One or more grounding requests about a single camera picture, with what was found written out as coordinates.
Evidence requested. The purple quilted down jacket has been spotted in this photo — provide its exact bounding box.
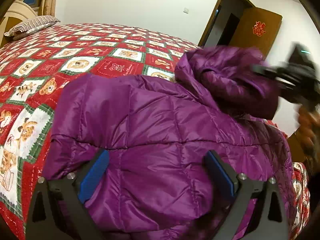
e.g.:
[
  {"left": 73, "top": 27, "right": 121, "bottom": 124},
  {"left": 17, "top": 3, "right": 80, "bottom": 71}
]
[{"left": 42, "top": 47, "right": 296, "bottom": 239}]

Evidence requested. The right hand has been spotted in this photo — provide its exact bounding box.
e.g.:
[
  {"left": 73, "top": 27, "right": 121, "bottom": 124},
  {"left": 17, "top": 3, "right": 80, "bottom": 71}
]
[{"left": 296, "top": 106, "right": 319, "bottom": 156}]

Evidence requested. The striped grey pillow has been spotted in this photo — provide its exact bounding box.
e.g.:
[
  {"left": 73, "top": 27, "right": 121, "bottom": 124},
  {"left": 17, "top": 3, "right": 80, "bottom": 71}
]
[{"left": 4, "top": 15, "right": 60, "bottom": 40}]

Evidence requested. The red door decoration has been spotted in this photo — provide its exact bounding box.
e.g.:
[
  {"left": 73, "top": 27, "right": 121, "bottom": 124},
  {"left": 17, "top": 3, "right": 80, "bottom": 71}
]
[{"left": 252, "top": 21, "right": 266, "bottom": 37}]

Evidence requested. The brown wooden door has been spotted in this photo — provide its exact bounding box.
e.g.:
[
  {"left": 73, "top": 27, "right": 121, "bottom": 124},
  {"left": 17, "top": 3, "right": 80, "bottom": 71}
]
[{"left": 229, "top": 7, "right": 283, "bottom": 56}]

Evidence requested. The cream wooden headboard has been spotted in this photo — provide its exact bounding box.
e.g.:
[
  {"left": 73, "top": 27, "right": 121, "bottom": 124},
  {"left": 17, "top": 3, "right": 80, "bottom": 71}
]
[{"left": 0, "top": 1, "right": 36, "bottom": 47}]

